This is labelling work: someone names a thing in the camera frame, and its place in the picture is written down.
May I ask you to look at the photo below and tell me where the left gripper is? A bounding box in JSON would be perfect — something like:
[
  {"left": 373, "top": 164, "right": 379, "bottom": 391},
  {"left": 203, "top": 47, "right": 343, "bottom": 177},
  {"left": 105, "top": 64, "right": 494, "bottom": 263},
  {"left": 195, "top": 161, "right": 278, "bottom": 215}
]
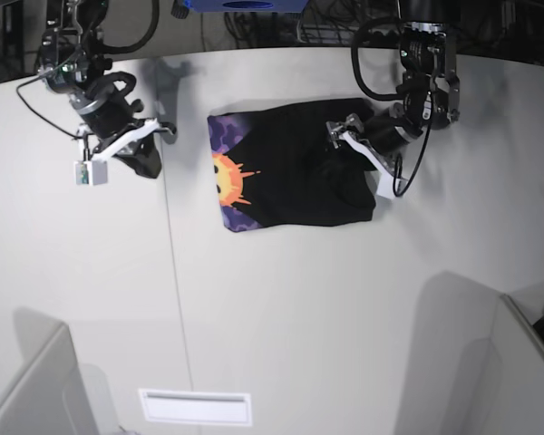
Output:
[{"left": 325, "top": 106, "right": 424, "bottom": 179}]

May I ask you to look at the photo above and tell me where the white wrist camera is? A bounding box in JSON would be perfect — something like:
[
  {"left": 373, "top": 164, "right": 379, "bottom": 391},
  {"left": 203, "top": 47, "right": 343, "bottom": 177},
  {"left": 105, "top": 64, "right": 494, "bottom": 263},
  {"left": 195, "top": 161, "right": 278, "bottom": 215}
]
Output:
[
  {"left": 74, "top": 160, "right": 108, "bottom": 187},
  {"left": 375, "top": 173, "right": 408, "bottom": 199}
]

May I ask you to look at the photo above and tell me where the left grey divider panel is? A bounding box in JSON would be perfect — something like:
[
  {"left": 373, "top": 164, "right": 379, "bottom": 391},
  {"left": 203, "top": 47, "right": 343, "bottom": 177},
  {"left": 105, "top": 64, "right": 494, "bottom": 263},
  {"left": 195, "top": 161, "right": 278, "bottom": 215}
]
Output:
[{"left": 0, "top": 323, "right": 99, "bottom": 435}]

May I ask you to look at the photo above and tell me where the grey divider panel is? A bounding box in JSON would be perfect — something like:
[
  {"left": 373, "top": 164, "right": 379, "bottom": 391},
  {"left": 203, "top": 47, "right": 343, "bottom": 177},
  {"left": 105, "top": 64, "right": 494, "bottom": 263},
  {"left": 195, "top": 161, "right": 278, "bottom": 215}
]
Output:
[
  {"left": 0, "top": 323, "right": 99, "bottom": 435},
  {"left": 452, "top": 294, "right": 544, "bottom": 435}
]

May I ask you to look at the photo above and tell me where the right grey divider panel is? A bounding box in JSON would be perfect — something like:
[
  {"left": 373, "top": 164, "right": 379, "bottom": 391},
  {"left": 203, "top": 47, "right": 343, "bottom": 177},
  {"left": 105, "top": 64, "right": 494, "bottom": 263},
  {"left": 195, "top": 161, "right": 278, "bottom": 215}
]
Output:
[{"left": 452, "top": 294, "right": 544, "bottom": 435}]

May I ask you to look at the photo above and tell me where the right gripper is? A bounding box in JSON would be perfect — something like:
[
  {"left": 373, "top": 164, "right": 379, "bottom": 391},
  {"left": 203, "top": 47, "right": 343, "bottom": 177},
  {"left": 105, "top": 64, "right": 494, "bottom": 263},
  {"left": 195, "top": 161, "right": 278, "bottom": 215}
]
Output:
[{"left": 69, "top": 72, "right": 177, "bottom": 179}]

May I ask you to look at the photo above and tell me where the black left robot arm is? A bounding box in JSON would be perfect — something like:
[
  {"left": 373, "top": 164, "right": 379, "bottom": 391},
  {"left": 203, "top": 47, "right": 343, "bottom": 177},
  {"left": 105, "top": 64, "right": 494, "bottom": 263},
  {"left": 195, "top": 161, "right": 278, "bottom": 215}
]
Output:
[{"left": 326, "top": 1, "right": 461, "bottom": 198}]

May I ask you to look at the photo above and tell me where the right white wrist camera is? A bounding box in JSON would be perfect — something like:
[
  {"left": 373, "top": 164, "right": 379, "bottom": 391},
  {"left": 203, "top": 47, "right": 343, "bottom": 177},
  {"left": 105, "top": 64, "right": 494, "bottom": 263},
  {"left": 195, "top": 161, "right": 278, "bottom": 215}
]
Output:
[{"left": 74, "top": 160, "right": 108, "bottom": 187}]

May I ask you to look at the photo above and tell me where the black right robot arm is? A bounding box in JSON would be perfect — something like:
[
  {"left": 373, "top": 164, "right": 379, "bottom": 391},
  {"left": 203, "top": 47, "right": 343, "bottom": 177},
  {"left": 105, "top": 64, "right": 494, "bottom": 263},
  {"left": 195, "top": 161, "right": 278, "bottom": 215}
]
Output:
[{"left": 35, "top": 1, "right": 177, "bottom": 186}]

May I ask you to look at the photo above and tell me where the blue box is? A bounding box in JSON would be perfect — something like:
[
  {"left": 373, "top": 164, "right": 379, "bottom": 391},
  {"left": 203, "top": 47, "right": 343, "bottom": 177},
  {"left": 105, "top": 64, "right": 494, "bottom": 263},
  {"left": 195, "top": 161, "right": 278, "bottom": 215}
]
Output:
[{"left": 183, "top": 0, "right": 308, "bottom": 14}]

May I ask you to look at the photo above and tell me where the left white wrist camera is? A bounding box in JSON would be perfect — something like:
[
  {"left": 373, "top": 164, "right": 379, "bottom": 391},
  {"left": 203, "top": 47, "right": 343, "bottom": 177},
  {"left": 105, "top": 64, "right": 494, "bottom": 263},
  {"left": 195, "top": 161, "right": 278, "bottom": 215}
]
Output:
[{"left": 375, "top": 173, "right": 408, "bottom": 199}]

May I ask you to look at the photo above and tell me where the black T-shirt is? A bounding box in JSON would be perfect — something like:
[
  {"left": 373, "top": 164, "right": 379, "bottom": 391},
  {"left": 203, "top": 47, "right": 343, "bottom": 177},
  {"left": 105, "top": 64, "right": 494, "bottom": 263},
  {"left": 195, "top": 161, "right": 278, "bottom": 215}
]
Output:
[{"left": 207, "top": 98, "right": 375, "bottom": 232}]

